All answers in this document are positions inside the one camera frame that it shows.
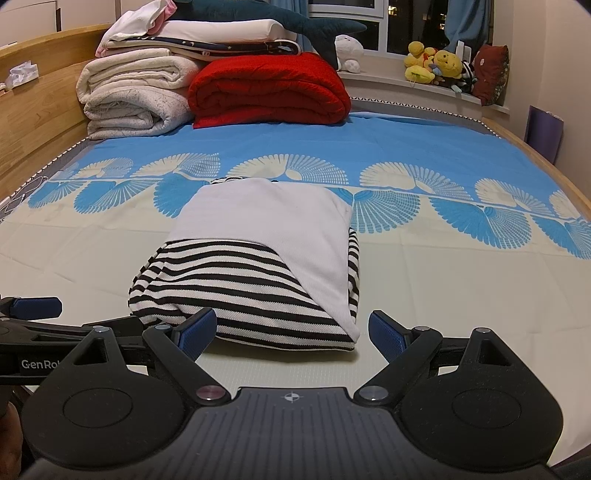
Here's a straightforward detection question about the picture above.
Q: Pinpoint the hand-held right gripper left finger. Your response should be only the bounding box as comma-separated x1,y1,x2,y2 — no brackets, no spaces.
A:
65,308,229,407

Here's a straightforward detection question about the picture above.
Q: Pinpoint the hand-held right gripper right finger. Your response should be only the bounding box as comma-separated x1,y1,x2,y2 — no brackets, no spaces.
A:
355,310,522,406

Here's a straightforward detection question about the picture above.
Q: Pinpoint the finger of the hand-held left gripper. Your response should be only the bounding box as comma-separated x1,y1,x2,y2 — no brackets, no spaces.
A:
23,316,145,343
0,298,64,330

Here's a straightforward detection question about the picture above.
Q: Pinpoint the striped and white sweater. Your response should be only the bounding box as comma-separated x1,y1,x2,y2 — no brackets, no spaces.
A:
128,176,361,352

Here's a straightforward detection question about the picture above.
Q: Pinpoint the blue and cream bed sheet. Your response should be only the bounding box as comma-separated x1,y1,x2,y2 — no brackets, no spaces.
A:
0,111,591,398

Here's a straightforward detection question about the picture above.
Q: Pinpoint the speckled cream folded blanket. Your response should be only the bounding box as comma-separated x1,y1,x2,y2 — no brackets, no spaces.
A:
83,85,195,140

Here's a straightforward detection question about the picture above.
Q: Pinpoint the tissue pack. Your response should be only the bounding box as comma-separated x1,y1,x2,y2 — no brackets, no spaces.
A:
8,61,41,88

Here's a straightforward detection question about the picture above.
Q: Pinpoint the white window sill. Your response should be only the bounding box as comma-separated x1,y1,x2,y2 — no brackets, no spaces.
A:
339,69,512,116

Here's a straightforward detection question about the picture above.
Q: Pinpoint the plain cream folded blanket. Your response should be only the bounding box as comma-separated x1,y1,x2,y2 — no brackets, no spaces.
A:
76,53,205,101

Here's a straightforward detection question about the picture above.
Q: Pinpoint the red folded blanket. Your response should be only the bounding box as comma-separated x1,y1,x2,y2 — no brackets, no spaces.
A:
187,52,352,130

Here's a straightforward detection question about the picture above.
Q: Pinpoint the purple board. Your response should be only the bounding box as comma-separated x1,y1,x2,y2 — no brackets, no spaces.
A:
524,105,565,164

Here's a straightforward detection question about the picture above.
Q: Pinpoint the striped plush toy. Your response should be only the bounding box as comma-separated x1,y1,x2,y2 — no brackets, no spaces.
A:
455,60,479,93

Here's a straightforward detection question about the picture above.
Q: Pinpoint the yellow plush toy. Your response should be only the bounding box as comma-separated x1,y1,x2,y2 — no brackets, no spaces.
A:
431,50,463,80
404,41,439,85

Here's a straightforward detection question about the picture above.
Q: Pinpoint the dark red cushion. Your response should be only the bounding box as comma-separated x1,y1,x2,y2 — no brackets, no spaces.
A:
471,44,511,107

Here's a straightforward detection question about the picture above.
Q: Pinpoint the white plush toy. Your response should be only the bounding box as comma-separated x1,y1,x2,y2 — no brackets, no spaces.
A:
333,34,366,73

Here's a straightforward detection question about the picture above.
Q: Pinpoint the white wardrobe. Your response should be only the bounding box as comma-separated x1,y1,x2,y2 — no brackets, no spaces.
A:
0,0,122,48

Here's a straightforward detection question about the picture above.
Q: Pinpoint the white folded duvet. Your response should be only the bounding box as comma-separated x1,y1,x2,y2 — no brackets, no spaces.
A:
102,18,287,52

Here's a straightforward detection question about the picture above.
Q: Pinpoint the white and pink cloth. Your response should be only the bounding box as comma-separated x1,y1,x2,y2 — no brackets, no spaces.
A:
108,0,178,41

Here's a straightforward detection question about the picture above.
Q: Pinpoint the window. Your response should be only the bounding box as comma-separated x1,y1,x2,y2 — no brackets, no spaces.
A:
305,0,452,57

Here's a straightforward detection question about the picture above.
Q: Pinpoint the teal shark plush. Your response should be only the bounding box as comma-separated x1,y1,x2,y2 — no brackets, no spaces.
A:
175,0,369,71

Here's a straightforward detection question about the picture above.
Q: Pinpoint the blue curtain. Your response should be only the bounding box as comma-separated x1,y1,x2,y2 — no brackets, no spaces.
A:
270,0,310,52
447,0,496,49

